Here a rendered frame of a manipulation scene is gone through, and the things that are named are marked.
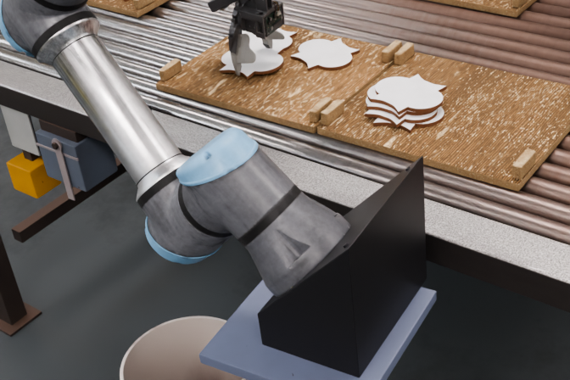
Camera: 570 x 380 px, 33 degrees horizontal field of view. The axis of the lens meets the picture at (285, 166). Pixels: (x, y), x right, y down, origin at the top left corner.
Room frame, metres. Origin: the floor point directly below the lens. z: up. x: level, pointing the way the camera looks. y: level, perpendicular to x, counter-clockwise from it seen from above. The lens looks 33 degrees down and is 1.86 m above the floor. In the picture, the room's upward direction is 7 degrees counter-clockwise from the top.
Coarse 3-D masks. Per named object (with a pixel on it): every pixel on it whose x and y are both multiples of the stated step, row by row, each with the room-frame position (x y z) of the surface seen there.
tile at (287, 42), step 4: (244, 32) 1.99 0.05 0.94; (248, 32) 1.99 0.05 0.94; (284, 32) 1.96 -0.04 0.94; (288, 32) 1.96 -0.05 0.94; (292, 32) 1.96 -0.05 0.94; (296, 32) 1.96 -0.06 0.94; (252, 36) 1.96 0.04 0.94; (288, 36) 1.94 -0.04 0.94; (292, 36) 1.95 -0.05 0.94; (252, 40) 1.95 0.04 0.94; (256, 40) 1.94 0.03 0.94; (260, 40) 1.94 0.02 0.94; (272, 40) 1.93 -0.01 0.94; (276, 40) 1.93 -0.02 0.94; (280, 40) 1.93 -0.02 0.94; (284, 40) 1.93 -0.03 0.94; (288, 40) 1.92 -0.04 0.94; (292, 40) 1.92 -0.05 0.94; (252, 44) 1.92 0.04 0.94; (260, 44) 1.92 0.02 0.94; (272, 44) 1.91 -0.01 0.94; (276, 44) 1.91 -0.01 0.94; (280, 44) 1.91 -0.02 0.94; (284, 44) 1.90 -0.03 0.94; (288, 44) 1.90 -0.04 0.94; (292, 44) 1.91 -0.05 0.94; (284, 48) 1.89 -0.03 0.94; (288, 48) 1.90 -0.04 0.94
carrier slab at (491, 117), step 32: (416, 64) 1.75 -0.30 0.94; (448, 64) 1.73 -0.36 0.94; (448, 96) 1.60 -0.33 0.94; (480, 96) 1.59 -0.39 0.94; (512, 96) 1.57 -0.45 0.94; (544, 96) 1.56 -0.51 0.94; (320, 128) 1.55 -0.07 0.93; (352, 128) 1.53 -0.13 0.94; (384, 128) 1.51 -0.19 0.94; (416, 128) 1.50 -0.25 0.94; (448, 128) 1.49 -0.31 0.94; (480, 128) 1.47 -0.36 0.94; (512, 128) 1.46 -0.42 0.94; (544, 128) 1.45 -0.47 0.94; (448, 160) 1.38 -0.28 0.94; (480, 160) 1.37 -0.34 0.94; (512, 160) 1.36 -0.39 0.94; (544, 160) 1.36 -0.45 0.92
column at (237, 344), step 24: (264, 288) 1.18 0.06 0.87; (240, 312) 1.13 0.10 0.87; (408, 312) 1.08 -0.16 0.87; (216, 336) 1.08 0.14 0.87; (240, 336) 1.08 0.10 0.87; (408, 336) 1.03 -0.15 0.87; (216, 360) 1.03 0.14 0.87; (240, 360) 1.02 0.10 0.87; (264, 360) 1.02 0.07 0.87; (288, 360) 1.01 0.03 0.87; (384, 360) 0.99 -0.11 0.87
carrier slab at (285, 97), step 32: (320, 32) 1.96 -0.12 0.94; (192, 64) 1.88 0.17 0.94; (288, 64) 1.82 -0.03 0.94; (352, 64) 1.78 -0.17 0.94; (384, 64) 1.77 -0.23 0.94; (192, 96) 1.75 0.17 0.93; (224, 96) 1.72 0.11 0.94; (256, 96) 1.70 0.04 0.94; (288, 96) 1.68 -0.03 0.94; (320, 96) 1.67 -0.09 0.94; (352, 96) 1.66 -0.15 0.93
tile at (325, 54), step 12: (300, 48) 1.87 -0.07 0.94; (312, 48) 1.87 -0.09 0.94; (324, 48) 1.86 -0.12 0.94; (336, 48) 1.85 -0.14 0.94; (348, 48) 1.84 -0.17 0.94; (300, 60) 1.83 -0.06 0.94; (312, 60) 1.81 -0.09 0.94; (324, 60) 1.80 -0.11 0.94; (336, 60) 1.80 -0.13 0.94; (348, 60) 1.79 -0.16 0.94
